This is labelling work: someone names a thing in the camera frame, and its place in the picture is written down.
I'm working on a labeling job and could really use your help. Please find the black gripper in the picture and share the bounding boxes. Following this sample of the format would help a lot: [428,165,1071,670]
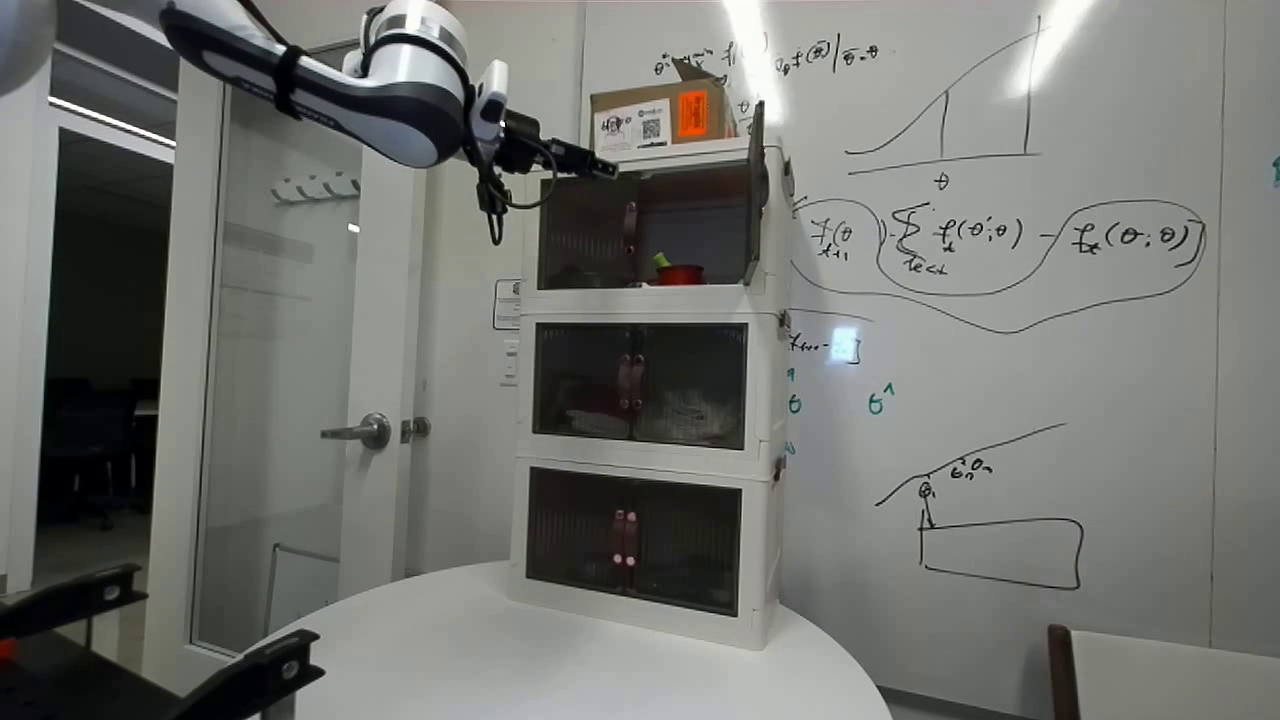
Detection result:
[500,111,626,182]

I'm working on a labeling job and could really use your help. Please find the tinted door with metal handle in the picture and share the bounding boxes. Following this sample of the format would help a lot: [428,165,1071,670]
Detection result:
[537,170,640,293]

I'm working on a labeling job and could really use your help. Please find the white three-tier cabinet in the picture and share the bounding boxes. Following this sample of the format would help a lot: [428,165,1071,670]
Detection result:
[509,135,792,652]

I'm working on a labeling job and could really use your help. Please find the cardboard box with labels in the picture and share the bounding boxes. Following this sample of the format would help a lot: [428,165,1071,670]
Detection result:
[586,71,739,156]

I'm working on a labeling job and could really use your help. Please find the silver door lever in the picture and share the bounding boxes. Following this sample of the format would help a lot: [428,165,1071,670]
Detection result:
[318,412,398,455]

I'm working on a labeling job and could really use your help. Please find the white room door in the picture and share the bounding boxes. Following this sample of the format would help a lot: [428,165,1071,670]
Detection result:
[141,51,432,697]

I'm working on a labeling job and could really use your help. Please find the white wall sign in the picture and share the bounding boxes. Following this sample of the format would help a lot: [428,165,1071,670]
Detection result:
[487,275,524,334]

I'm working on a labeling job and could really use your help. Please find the tinted door with black handle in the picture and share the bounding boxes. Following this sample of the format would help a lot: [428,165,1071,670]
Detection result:
[739,97,774,286]

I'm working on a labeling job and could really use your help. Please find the wall coat hooks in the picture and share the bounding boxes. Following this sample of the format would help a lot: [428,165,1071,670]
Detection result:
[267,167,366,207]

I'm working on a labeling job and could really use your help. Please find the large wall whiteboard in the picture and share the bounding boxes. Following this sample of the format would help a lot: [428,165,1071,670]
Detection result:
[576,0,1280,663]

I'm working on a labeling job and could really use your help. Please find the white chair with wooden frame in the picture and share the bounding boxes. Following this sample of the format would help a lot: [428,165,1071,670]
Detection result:
[1043,618,1280,720]

